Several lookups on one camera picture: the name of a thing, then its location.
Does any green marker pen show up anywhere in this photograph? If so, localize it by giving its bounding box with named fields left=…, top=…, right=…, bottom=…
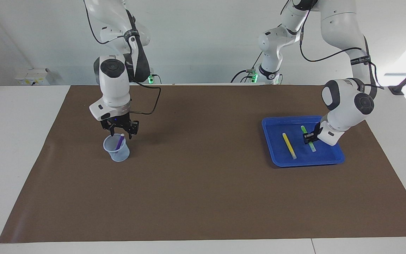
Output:
left=301, top=126, right=317, bottom=153

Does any yellow marker pen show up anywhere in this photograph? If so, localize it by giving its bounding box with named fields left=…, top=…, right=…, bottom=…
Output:
left=282, top=133, right=297, bottom=160

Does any blue plastic tray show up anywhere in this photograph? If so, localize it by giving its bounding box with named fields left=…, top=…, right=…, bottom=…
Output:
left=262, top=115, right=345, bottom=168

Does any translucent plastic cup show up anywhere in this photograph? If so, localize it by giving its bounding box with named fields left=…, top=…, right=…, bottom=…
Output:
left=103, top=135, right=130, bottom=162

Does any brown table mat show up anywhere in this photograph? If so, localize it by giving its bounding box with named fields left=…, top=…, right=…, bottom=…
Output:
left=0, top=84, right=406, bottom=244

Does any white power strip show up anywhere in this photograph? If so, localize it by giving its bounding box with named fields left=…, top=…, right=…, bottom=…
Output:
left=16, top=68, right=51, bottom=86

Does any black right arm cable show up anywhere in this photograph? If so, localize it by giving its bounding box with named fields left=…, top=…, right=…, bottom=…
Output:
left=129, top=79, right=162, bottom=116

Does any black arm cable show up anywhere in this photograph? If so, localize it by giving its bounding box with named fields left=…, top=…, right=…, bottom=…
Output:
left=129, top=79, right=162, bottom=116
left=299, top=7, right=385, bottom=91

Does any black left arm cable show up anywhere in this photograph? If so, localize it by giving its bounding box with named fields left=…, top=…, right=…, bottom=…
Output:
left=299, top=7, right=385, bottom=91

